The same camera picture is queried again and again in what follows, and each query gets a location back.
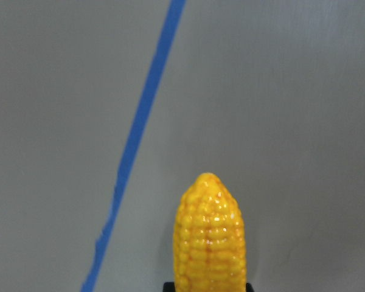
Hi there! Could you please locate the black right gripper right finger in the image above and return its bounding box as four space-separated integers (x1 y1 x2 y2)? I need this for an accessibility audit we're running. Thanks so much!
246 283 254 292

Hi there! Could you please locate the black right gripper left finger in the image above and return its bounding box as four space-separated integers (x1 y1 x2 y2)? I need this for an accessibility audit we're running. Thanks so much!
164 282 176 292

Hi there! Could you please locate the yellow toy corn cob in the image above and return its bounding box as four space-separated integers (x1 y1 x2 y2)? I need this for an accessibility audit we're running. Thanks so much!
173 173 247 291

